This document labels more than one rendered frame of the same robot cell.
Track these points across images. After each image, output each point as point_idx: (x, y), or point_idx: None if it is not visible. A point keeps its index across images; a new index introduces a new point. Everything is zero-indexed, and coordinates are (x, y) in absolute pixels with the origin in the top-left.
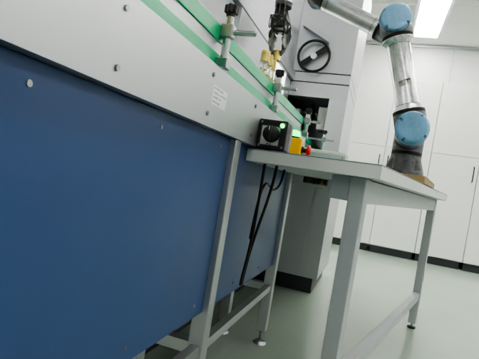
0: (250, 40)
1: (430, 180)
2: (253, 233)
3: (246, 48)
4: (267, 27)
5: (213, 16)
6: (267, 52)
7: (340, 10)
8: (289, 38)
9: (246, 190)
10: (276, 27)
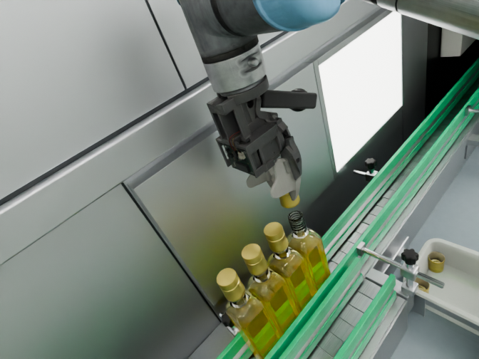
0: (223, 169)
1: None
2: None
3: (218, 198)
4: (281, 43)
5: (63, 308)
6: (225, 289)
7: (470, 22)
8: (296, 167)
9: None
10: (242, 171)
